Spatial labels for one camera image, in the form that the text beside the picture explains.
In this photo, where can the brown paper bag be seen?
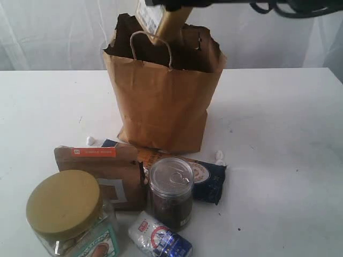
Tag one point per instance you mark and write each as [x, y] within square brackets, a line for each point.
[163, 91]

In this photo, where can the dark jar with metal lid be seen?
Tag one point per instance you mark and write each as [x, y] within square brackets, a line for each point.
[171, 182]

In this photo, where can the yellow grain bottle white cap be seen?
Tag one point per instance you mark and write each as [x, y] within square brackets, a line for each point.
[162, 23]

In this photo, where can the clear jar with gold lid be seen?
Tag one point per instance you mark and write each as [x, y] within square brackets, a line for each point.
[70, 217]

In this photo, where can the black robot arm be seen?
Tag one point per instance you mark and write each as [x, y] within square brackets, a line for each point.
[292, 9]

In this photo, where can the small white foam piece right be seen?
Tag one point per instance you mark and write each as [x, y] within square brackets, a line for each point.
[219, 158]

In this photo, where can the small white foam piece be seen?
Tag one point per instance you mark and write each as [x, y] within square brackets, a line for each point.
[219, 158]
[90, 141]

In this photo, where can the spaghetti packet blue and orange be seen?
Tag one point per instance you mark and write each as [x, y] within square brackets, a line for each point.
[208, 179]

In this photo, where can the brown paper pouch orange label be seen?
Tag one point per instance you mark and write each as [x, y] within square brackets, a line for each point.
[119, 173]

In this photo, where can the small white foam piece left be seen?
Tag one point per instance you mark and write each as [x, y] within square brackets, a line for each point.
[90, 141]

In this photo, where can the white blue sugar packet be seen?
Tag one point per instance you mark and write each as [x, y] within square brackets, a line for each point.
[155, 239]

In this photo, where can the white backdrop curtain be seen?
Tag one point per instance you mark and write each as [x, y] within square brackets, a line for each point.
[70, 35]

